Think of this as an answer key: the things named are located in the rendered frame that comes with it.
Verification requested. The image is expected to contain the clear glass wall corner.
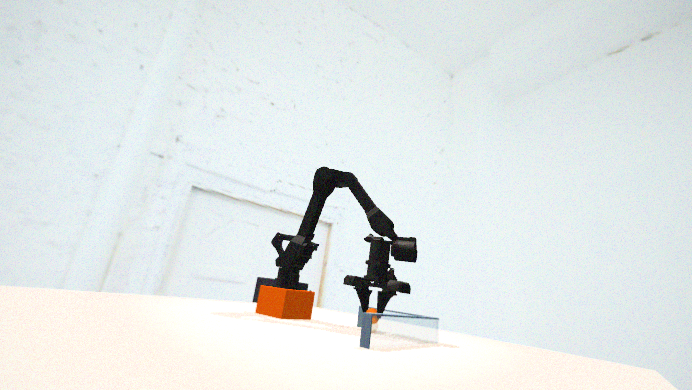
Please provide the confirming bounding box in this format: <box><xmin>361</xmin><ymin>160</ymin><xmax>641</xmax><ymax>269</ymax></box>
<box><xmin>369</xmin><ymin>315</ymin><xmax>439</xmax><ymax>350</ymax></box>

